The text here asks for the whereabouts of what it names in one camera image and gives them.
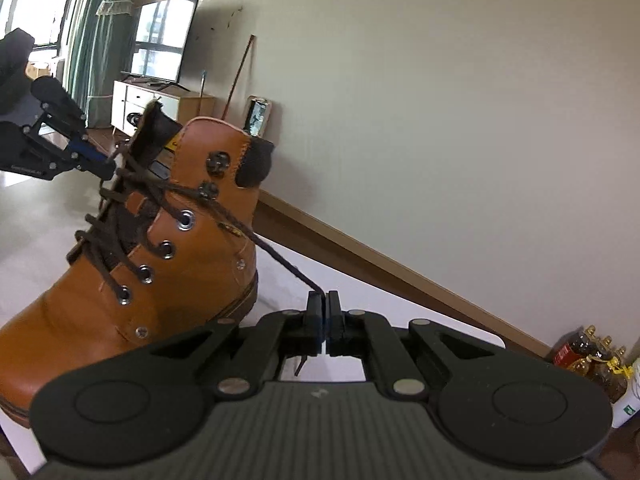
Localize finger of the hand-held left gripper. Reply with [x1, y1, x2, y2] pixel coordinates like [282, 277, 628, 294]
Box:
[40, 102, 117, 173]
[10, 127, 115, 182]

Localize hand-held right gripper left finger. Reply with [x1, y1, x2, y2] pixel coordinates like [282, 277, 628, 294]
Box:
[145, 291, 327, 400]

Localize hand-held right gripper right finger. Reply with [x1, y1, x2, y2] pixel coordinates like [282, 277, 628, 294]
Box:
[326, 290, 498, 400]

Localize dark brown shoelace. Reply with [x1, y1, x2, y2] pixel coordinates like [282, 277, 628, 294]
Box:
[67, 142, 326, 376]

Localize brown leather boot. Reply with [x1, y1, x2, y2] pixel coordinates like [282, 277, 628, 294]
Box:
[0, 100, 276, 428]

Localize white and wood media cabinet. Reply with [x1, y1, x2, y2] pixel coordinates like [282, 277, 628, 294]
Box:
[111, 80, 216, 137]

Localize balcony window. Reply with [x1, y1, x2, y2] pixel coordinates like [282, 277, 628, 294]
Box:
[0, 0, 76, 81]

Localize green curtain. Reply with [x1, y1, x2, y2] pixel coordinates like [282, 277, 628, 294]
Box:
[65, 0, 118, 106]

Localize cloth covered standing appliance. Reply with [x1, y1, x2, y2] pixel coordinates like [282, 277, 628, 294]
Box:
[86, 0, 138, 131]

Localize flat screen television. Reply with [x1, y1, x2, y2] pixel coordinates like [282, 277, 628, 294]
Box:
[129, 0, 202, 86]

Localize wooden stick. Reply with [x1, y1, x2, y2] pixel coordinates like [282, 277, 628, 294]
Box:
[221, 34, 257, 121]

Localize group of cooking oil bottles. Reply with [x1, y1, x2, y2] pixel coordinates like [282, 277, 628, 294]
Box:
[552, 325, 630, 403]

